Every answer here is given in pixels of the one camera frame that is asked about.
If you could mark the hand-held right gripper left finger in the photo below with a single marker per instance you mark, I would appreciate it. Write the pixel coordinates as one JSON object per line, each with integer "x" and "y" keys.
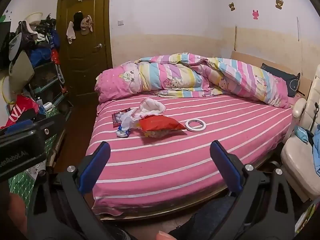
{"x": 95, "y": 166}

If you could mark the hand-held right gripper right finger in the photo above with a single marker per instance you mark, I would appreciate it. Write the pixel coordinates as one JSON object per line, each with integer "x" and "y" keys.
{"x": 225, "y": 166}

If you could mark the blue and white wrapper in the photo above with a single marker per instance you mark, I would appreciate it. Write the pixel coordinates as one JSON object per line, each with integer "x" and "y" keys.
{"x": 123, "y": 133}

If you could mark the dark red snack wrapper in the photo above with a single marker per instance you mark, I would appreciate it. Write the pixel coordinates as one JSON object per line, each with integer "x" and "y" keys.
{"x": 116, "y": 118}

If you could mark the white plastic bag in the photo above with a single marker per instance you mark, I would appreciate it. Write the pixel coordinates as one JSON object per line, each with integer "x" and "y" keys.
{"x": 128, "y": 120}

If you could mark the red snack bag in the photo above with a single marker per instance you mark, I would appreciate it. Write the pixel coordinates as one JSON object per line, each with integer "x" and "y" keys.
{"x": 160, "y": 125}

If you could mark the person's left forearm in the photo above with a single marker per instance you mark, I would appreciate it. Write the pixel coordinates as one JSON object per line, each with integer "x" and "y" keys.
{"x": 18, "y": 212}

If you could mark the person's right hand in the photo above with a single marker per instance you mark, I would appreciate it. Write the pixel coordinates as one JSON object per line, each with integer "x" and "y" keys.
{"x": 164, "y": 236}

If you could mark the green patterned tablecloth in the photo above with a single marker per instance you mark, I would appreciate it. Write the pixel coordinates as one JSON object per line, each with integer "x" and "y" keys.
{"x": 22, "y": 182}

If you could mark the red and white bag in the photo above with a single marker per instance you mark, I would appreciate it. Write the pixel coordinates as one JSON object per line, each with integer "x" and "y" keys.
{"x": 21, "y": 110}

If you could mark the clear water bottle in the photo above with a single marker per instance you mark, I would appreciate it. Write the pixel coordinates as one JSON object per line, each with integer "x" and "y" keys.
{"x": 41, "y": 106}

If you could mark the bed with pink striped sheet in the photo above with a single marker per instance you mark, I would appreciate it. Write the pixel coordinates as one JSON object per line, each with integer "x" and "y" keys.
{"x": 175, "y": 160}

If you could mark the white tape roll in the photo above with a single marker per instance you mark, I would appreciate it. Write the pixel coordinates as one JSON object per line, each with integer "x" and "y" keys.
{"x": 188, "y": 127}

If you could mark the person's dark trouser leg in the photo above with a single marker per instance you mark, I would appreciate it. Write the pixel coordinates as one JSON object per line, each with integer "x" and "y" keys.
{"x": 207, "y": 217}

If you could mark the black glass tank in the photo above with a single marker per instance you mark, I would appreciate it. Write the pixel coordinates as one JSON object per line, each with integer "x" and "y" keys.
{"x": 46, "y": 80}

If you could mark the white leather chair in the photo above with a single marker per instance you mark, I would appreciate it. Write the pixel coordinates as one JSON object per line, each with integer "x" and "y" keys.
{"x": 297, "y": 160}

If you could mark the beige fabric bag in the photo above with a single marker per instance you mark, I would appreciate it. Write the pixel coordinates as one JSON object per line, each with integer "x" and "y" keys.
{"x": 21, "y": 72}

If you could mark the teal cloth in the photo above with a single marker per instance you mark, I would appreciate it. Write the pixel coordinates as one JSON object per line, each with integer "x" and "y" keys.
{"x": 303, "y": 134}

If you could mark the pink cartoon pillow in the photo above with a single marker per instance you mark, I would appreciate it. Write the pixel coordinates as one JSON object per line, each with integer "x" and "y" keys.
{"x": 112, "y": 82}

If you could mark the blue cloth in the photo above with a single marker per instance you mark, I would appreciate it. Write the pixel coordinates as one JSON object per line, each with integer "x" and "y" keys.
{"x": 317, "y": 152}

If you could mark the blue bag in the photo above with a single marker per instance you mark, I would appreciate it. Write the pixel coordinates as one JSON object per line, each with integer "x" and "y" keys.
{"x": 41, "y": 55}

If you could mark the pastel striped cartoon quilt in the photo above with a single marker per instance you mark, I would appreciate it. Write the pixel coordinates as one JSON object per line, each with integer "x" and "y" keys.
{"x": 190, "y": 77}

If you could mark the colourful printed packet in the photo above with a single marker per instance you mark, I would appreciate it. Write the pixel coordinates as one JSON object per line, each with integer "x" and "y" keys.
{"x": 306, "y": 217}

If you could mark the red plastic bag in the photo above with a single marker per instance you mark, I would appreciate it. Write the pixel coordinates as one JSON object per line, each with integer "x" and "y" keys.
{"x": 55, "y": 56}

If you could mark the brown wooden door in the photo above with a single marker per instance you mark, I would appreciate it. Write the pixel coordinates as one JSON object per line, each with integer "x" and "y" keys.
{"x": 85, "y": 62}

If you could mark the dark blue pillow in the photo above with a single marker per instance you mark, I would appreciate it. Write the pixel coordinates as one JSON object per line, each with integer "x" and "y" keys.
{"x": 282, "y": 77}

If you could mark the wooden headboard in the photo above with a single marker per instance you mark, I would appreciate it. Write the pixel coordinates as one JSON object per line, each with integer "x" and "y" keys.
{"x": 250, "y": 58}

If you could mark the white hanging cloth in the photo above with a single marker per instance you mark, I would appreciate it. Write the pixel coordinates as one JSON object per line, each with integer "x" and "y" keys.
{"x": 70, "y": 33}

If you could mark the white round basket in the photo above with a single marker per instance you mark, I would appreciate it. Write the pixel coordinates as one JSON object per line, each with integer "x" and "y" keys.
{"x": 33, "y": 18}

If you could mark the beige cap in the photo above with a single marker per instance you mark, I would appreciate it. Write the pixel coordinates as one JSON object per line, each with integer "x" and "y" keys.
{"x": 86, "y": 25}

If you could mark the black hat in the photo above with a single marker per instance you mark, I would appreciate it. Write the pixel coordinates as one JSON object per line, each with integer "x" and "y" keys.
{"x": 78, "y": 20}

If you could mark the white light switch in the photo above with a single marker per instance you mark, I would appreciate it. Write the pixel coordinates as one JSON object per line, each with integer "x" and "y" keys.
{"x": 120, "y": 22}

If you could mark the pink bear wall sticker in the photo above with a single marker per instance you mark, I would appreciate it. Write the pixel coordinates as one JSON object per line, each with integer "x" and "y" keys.
{"x": 255, "y": 14}

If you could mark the brown bear wall sticker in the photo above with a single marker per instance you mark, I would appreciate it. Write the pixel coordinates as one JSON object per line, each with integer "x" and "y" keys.
{"x": 279, "y": 3}
{"x": 232, "y": 6}

